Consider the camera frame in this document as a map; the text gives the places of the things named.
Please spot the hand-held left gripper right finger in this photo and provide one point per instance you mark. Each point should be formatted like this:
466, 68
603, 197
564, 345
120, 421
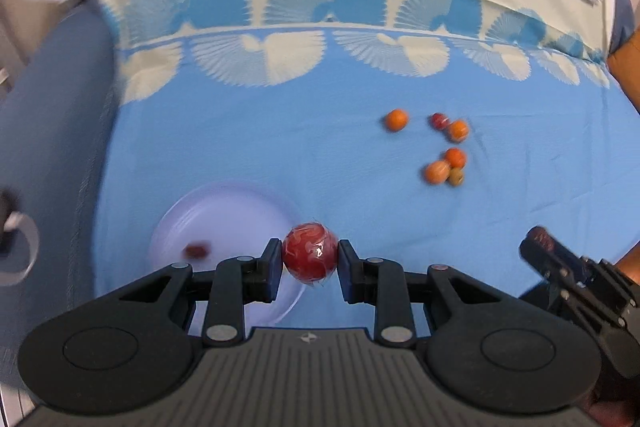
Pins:
347, 272

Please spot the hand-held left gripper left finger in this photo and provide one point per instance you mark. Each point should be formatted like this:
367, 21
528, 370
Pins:
272, 269

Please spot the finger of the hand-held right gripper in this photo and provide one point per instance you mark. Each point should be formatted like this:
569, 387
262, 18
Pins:
570, 252
532, 257

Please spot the red white-marbled fruit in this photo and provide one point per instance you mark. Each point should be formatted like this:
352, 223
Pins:
310, 253

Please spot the light blue plate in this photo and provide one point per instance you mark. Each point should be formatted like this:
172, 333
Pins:
225, 217

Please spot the small yellow-green fruit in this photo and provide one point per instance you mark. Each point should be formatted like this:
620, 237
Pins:
455, 177

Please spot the plastic-wrapped orange mandarin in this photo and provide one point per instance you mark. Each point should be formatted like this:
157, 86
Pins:
458, 130
436, 172

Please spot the plain red fruit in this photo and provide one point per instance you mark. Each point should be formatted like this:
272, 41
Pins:
438, 121

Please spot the blue cream fan-print blanket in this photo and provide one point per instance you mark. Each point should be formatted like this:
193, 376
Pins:
300, 132

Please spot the orange-brown furniture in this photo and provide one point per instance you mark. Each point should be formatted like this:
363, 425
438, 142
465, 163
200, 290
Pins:
627, 67

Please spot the blue sofa armrest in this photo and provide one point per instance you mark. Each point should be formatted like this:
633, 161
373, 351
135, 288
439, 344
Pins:
55, 132

